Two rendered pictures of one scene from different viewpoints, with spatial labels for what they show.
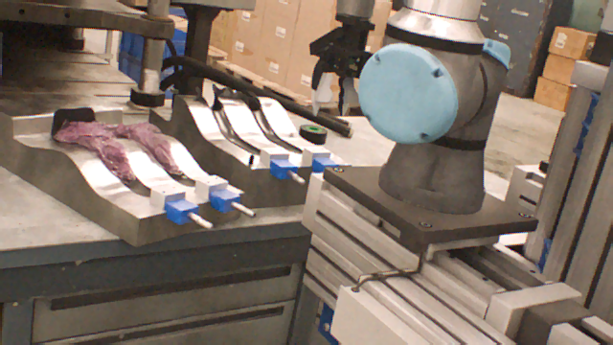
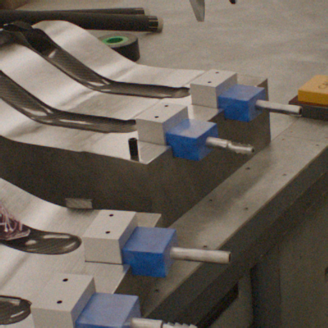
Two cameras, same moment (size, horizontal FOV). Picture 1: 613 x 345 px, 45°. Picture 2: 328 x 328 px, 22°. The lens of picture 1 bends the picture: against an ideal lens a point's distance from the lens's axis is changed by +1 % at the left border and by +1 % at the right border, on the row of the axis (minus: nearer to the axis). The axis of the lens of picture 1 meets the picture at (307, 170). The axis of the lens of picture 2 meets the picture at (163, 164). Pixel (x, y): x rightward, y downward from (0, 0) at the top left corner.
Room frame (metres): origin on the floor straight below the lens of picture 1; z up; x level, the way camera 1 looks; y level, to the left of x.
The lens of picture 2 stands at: (0.61, 0.28, 1.27)
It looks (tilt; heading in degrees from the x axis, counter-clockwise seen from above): 26 degrees down; 346
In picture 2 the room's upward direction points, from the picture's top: 7 degrees counter-clockwise
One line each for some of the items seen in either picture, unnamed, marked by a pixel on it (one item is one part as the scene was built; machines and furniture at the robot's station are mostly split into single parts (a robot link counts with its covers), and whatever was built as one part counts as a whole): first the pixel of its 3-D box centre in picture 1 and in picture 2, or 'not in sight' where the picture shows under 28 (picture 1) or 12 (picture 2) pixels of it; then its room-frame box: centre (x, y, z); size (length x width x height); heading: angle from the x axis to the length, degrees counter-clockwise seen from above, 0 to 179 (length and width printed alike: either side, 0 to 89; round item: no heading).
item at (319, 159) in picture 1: (328, 169); (249, 104); (1.47, -0.04, 0.89); 0.13 x 0.05 x 0.05; 38
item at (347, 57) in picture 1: (349, 47); not in sight; (1.48, -0.03, 1.15); 0.09 x 0.08 x 0.12; 38
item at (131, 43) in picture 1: (164, 46); not in sight; (5.36, 1.22, 0.32); 0.60 x 0.41 x 0.22; 47
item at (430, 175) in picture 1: (438, 159); not in sight; (1.00, -0.18, 1.09); 0.15 x 0.15 x 0.10
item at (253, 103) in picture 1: (246, 119); (50, 73); (1.63, 0.16, 0.92); 0.35 x 0.16 x 0.09; 38
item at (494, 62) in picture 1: (457, 80); not in sight; (0.99, -0.17, 1.20); 0.13 x 0.12 x 0.14; 153
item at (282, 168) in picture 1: (285, 171); (200, 140); (1.40, 0.04, 0.89); 0.13 x 0.05 x 0.05; 38
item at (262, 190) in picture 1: (243, 137); (54, 104); (1.65, 0.16, 0.87); 0.50 x 0.26 x 0.14; 38
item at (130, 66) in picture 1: (160, 74); not in sight; (5.36, 1.23, 0.11); 0.61 x 0.43 x 0.22; 47
